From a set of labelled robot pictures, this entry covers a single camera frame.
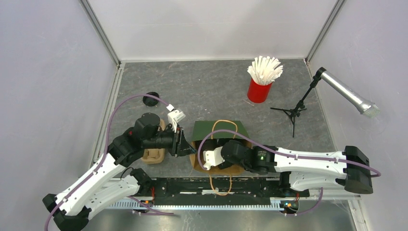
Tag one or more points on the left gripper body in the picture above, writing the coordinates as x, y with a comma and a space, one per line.
176, 138

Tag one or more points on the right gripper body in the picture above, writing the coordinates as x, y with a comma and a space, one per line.
226, 164

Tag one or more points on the green paper bag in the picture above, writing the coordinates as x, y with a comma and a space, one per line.
208, 135

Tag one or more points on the brown cardboard cup carrier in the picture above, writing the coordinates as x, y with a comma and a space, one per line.
153, 156

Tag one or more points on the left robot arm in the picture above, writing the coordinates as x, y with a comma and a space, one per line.
73, 208

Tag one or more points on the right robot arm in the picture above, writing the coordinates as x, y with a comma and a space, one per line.
299, 171

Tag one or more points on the red cup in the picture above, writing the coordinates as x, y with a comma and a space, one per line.
258, 93

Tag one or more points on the white wrapped straws bundle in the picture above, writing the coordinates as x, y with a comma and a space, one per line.
265, 70

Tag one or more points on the silver microphone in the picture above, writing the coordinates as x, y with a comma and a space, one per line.
364, 106

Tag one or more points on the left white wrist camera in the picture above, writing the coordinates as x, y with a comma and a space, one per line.
174, 116

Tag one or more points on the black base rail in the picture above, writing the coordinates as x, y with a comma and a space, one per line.
197, 191

